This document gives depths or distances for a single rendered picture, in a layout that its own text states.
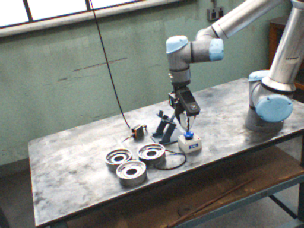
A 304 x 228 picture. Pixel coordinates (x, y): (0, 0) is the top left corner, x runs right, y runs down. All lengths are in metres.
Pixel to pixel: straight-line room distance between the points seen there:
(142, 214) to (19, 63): 1.67
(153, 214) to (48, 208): 0.45
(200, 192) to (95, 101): 1.61
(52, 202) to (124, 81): 1.82
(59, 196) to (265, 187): 0.85
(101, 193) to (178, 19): 2.05
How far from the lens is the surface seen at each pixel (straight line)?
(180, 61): 1.15
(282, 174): 1.60
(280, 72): 1.20
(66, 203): 1.18
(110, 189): 1.18
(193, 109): 1.15
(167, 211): 1.42
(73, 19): 2.59
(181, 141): 1.29
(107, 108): 2.91
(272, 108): 1.21
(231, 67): 3.33
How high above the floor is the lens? 1.52
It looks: 26 degrees down
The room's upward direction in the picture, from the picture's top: 9 degrees counter-clockwise
